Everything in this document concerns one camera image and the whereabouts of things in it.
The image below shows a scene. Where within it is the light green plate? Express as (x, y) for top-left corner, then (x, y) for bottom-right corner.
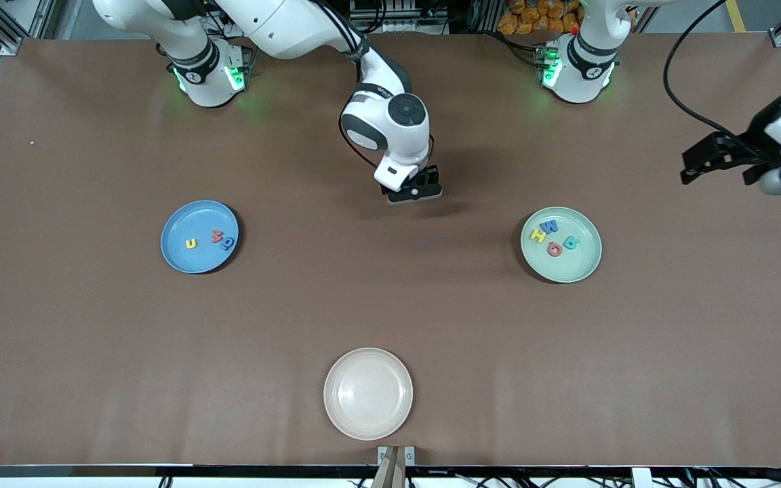
(520, 207), (603, 284)

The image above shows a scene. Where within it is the white power strip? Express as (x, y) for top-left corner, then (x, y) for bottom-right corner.
(351, 19), (406, 33)

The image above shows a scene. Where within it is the dark equipment rack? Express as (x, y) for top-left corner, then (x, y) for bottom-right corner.
(363, 0), (500, 36)

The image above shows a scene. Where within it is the orange packaged items pile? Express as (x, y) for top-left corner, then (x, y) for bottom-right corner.
(497, 0), (584, 36)

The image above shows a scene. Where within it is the beige plate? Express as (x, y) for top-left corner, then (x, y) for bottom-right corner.
(323, 347), (414, 441)

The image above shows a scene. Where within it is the blue plate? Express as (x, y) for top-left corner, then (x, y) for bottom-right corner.
(160, 199), (240, 275)

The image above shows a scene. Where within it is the paper table cover sheet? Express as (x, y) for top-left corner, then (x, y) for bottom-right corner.
(0, 33), (781, 468)

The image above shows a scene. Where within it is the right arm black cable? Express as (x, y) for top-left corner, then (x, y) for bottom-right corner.
(309, 0), (381, 170)

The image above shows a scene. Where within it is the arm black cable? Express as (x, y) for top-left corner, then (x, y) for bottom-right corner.
(309, 0), (381, 170)
(663, 0), (764, 146)

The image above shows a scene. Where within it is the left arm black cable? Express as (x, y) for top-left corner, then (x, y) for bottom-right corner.
(663, 0), (764, 146)

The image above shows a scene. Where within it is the metal mounting bracket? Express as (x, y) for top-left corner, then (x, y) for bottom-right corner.
(378, 445), (416, 467)

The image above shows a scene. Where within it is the brown camera mount post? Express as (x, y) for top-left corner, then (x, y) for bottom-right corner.
(370, 447), (407, 488)

